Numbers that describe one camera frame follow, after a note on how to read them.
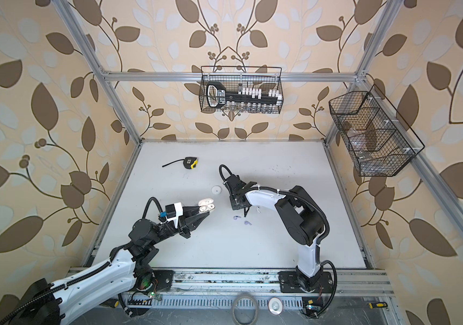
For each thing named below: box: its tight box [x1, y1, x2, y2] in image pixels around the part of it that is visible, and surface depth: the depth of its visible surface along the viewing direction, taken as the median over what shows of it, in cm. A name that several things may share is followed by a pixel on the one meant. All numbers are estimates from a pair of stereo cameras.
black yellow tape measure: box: [161, 157, 199, 170], surface depth 110 cm
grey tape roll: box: [231, 292, 260, 325], surface depth 71 cm
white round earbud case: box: [210, 185, 223, 195], surface depth 101 cm
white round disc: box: [268, 297, 284, 316], surface depth 70 cm
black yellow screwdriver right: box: [368, 301, 388, 310], surface depth 71 cm
